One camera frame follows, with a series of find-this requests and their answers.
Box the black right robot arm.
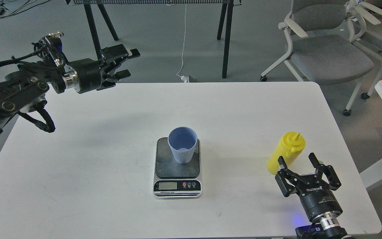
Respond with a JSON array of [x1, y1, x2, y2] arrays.
[[275, 153, 347, 239]]

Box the black-legged background table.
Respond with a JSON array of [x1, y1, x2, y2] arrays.
[[66, 0, 242, 80]]

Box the white power cable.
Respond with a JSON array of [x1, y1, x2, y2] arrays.
[[176, 3, 189, 83]]

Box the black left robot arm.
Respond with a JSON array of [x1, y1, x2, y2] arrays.
[[0, 32, 140, 135]]

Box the yellow squeeze bottle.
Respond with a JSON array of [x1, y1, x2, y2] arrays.
[[266, 131, 306, 175]]

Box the digital kitchen scale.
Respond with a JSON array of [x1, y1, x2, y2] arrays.
[[153, 137, 203, 199]]

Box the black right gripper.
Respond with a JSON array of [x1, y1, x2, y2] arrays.
[[275, 152, 343, 223]]

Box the blue plastic cup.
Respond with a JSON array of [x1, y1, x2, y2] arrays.
[[168, 126, 198, 164]]

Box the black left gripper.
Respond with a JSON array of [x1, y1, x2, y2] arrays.
[[66, 44, 141, 94]]

